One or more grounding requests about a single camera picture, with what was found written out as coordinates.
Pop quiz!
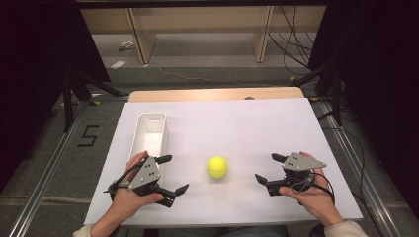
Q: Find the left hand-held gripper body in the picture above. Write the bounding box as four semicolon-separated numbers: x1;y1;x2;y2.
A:
127;155;166;198

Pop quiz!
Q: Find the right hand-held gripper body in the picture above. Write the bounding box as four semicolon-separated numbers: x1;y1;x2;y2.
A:
266;151;328;198

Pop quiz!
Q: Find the white plastic bin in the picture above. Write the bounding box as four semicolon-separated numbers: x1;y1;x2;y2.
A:
126;112;170;177

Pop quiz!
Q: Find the yellow tennis ball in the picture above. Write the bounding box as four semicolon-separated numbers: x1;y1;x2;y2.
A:
207;155;229;180

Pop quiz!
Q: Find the person's left hand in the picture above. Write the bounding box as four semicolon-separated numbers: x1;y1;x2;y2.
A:
110;150;165;219

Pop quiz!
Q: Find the person's right hand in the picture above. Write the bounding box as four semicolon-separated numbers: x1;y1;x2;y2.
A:
278;151;344;228

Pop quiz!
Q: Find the white foam board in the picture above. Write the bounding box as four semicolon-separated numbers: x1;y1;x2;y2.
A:
83;97;364;228

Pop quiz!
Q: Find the black tripod stand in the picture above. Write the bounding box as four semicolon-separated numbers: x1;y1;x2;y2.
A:
289;58;344;128
59;69;130;133

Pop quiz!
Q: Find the black curtain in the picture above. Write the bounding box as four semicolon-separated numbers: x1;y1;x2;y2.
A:
0;0;112;194
306;0;419;210

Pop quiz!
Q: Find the small white floor device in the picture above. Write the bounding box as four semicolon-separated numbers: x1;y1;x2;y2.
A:
118;39;137;52

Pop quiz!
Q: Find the light wooden desk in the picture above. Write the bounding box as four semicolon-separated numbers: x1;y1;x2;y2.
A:
79;4;328;66

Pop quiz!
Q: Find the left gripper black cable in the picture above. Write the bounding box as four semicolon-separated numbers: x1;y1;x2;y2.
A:
103;157;147;196

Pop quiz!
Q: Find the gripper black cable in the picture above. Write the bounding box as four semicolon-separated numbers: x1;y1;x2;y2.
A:
293;171;337;206
103;157;147;196

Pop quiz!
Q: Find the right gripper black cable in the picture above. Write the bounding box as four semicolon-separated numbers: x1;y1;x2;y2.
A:
293;171;337;206

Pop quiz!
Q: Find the aluminium floor rail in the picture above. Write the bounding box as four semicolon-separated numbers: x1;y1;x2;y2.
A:
6;98;97;237
310;98;405;237

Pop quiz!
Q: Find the thin black floor cable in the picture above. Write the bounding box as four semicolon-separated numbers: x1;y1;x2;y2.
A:
319;111;384;237

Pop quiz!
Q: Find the thin white floor cable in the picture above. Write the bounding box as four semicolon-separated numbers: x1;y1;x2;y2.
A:
157;66;275;89

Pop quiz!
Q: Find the hanging black cable bundle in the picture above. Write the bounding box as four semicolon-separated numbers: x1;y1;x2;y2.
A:
267;4;318;77

